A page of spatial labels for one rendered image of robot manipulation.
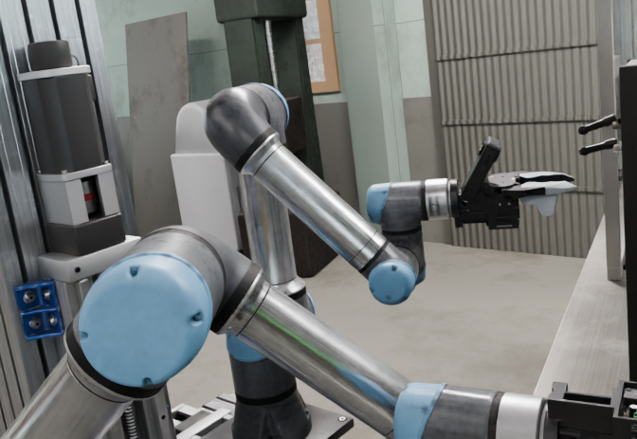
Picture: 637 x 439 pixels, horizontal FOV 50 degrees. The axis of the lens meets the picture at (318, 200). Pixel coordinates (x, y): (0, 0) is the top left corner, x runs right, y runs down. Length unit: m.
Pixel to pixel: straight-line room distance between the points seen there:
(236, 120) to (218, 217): 4.38
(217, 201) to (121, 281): 4.85
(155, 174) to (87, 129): 5.48
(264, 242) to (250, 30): 3.31
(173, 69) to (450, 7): 2.63
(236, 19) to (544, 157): 2.18
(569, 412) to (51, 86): 0.80
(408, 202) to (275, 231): 0.27
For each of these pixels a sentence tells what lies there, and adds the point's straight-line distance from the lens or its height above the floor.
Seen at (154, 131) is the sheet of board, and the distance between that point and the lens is 6.55.
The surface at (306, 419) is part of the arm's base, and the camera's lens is 1.34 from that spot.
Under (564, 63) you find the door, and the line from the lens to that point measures 4.56.
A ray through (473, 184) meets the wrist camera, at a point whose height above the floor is 1.25.
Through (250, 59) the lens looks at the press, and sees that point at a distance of 4.56.
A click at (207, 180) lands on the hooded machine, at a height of 0.63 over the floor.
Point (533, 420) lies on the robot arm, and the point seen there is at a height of 1.14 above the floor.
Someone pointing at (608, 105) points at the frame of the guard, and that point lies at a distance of 1.67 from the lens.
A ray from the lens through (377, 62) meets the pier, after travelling 4.94.
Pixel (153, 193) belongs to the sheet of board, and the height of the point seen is 0.41.
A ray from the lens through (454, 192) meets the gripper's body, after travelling 1.24.
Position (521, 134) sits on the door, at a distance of 4.72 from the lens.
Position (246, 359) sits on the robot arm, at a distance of 1.25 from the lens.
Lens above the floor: 1.51
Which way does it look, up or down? 12 degrees down
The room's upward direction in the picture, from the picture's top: 7 degrees counter-clockwise
